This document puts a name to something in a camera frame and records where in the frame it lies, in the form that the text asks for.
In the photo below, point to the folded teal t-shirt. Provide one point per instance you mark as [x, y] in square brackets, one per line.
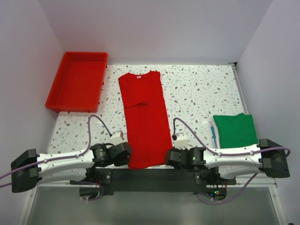
[213, 134]

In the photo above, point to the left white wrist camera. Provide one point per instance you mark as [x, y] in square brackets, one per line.
[117, 138]

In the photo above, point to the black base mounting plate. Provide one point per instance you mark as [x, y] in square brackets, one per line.
[155, 180]

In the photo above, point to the red t-shirt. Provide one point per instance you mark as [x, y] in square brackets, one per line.
[146, 118]

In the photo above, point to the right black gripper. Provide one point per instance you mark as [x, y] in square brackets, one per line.
[178, 150]

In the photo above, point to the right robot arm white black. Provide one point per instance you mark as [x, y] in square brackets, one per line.
[217, 166]

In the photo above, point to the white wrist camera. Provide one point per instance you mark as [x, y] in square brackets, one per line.
[117, 138]
[181, 141]

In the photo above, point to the red plastic bin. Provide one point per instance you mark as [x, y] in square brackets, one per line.
[78, 82]

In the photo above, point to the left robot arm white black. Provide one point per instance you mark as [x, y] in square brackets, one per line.
[31, 169]

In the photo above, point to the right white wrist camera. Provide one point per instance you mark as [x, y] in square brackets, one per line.
[181, 141]

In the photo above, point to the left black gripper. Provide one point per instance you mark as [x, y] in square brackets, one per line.
[125, 161]

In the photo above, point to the aluminium frame rail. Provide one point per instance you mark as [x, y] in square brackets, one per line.
[249, 202]

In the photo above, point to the folded green t-shirt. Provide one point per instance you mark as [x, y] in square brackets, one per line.
[236, 130]

